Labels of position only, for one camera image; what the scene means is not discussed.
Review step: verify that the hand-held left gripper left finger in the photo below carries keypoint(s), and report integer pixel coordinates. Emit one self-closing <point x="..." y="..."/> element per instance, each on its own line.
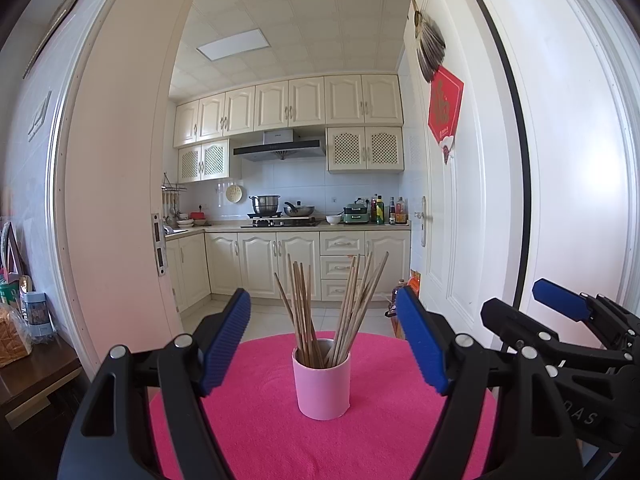
<point x="227" y="340"/>

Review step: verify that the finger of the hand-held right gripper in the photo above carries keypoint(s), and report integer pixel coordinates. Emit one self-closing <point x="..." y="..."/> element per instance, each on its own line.
<point x="560" y="300"/>
<point x="510" y="322"/>

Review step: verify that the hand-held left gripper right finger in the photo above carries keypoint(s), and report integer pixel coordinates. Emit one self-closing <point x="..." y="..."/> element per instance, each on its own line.
<point x="420" y="340"/>

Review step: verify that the bunch of wooden chopsticks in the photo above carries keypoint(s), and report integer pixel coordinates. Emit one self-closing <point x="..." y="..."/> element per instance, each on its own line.
<point x="303" y="310"/>

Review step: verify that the pink cup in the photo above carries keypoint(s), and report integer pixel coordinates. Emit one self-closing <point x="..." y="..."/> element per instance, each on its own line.
<point x="322" y="390"/>

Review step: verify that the cardboard box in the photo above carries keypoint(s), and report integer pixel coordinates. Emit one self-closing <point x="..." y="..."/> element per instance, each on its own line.
<point x="398" y="327"/>

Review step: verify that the brown plastic bottle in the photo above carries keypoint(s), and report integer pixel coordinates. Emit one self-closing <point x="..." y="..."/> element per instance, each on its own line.
<point x="392" y="297"/>

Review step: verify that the cream base cabinets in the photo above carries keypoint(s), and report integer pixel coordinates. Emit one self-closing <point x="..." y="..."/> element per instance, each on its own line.
<point x="260" y="260"/>

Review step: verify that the pink round table cover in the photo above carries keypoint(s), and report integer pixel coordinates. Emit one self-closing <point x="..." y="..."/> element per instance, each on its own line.
<point x="280" y="440"/>

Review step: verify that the red container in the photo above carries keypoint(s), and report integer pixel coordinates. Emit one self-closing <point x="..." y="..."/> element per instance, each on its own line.
<point x="198" y="218"/>

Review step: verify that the stack of white dishes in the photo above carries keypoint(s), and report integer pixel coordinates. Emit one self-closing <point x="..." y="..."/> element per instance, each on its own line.
<point x="184" y="221"/>

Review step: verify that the red sauce bottle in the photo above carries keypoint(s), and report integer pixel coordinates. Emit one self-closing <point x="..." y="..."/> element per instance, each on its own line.
<point x="400" y="213"/>

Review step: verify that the black gas stove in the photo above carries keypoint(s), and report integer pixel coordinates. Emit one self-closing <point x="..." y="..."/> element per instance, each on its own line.
<point x="280" y="222"/>

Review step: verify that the dark sauce bottle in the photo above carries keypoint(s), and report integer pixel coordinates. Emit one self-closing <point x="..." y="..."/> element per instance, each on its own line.
<point x="391" y="213"/>

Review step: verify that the green oil bottle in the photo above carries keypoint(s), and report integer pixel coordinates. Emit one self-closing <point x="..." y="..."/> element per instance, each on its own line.
<point x="380" y="211"/>

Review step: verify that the steel stockpot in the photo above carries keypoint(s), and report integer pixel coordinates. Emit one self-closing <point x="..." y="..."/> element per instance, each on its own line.
<point x="265" y="205"/>

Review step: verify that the white panelled door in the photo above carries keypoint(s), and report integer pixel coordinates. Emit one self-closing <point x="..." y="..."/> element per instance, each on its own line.
<point x="475" y="185"/>

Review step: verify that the green countertop appliance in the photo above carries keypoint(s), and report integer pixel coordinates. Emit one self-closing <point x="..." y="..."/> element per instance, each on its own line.
<point x="356" y="212"/>

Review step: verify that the white bowl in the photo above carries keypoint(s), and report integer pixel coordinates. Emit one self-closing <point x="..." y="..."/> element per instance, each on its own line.
<point x="334" y="219"/>

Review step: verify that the steel wok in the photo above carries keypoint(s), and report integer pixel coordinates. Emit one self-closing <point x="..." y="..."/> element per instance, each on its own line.
<point x="299" y="210"/>

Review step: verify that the hanging utensil rack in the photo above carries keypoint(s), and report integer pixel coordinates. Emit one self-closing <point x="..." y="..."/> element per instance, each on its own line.
<point x="172" y="195"/>

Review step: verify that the cream lattice door cabinet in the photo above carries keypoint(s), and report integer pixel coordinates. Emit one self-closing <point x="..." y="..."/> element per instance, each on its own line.
<point x="365" y="150"/>
<point x="202" y="162"/>

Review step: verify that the blue lid jar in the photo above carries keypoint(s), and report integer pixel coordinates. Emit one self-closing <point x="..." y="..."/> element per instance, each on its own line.
<point x="37" y="317"/>

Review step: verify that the white door with lock plate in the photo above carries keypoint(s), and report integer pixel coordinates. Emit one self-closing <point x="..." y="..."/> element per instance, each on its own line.
<point x="115" y="185"/>

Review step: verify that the black range hood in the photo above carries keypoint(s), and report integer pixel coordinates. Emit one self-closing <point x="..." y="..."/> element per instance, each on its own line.
<point x="277" y="150"/>

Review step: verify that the wooden side table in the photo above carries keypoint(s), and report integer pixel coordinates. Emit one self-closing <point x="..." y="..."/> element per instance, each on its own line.
<point x="35" y="385"/>

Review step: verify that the bagged bread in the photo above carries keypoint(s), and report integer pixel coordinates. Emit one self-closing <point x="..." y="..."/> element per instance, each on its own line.
<point x="14" y="340"/>

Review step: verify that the dark fan decoration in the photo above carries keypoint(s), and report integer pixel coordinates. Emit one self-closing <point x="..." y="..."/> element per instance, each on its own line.
<point x="431" y="47"/>

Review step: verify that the ceiling light panel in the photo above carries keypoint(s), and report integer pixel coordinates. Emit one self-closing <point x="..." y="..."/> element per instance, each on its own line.
<point x="232" y="44"/>

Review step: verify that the round cream wall plate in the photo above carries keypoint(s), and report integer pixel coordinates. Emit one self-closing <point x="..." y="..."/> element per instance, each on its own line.
<point x="234" y="193"/>

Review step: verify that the red paper wall hanging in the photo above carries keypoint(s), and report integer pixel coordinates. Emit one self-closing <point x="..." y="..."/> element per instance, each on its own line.
<point x="445" y="105"/>

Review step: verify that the dark triangular frame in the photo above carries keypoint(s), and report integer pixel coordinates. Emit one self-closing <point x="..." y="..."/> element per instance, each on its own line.
<point x="11" y="255"/>

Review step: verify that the cream wall cabinet row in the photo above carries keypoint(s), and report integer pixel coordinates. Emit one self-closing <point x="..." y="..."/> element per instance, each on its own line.
<point x="290" y="105"/>

